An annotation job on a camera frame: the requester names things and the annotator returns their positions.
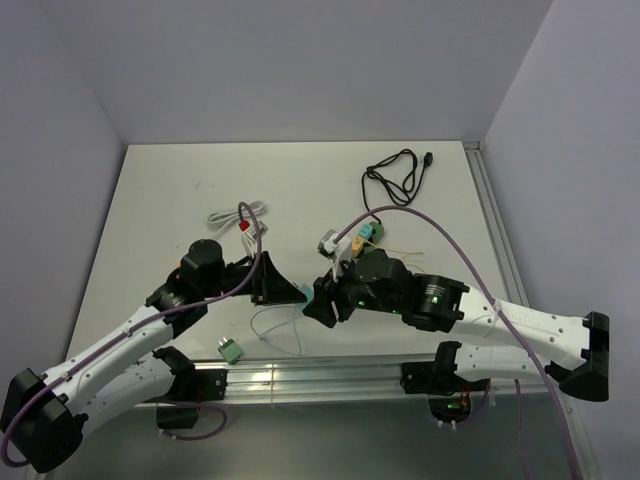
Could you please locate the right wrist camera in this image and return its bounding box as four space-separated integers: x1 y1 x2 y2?
318 230 352 282

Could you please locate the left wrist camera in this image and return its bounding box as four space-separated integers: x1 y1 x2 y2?
239 220 268 256

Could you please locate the green power strip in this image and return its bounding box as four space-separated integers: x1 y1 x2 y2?
353 221 384 258

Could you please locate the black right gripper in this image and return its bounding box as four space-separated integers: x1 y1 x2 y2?
303 252 403 326

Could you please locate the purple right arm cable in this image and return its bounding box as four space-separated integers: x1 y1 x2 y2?
334 205 581 480

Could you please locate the black power cord with plug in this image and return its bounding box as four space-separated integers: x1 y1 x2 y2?
360 148 434 224

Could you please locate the white power strip cord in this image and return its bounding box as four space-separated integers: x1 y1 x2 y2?
205 199 269 239

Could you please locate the teal dual usb charger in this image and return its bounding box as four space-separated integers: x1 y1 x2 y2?
358 223 375 240

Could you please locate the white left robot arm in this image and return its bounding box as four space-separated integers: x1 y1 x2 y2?
1 239 306 473

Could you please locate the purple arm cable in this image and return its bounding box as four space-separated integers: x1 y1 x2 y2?
334 205 581 480
0 200 264 466

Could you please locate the yellow charger plug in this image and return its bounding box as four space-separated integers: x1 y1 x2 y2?
351 236 366 258

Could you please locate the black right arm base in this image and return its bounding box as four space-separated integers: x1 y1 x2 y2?
399 361 491 432

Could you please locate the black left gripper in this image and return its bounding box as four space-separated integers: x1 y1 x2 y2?
201 251 305 307

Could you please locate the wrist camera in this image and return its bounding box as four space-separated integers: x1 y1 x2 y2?
318 230 352 282
239 220 268 256

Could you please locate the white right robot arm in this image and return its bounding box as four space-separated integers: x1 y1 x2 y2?
303 249 610 402

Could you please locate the teal charger plug with cable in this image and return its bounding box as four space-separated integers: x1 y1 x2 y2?
249 284 314 357

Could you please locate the green charger plug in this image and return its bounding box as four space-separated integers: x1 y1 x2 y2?
218 337 244 365

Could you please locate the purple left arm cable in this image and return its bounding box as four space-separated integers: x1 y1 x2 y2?
0 200 264 466

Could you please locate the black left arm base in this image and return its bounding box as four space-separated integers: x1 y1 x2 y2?
148 369 229 442

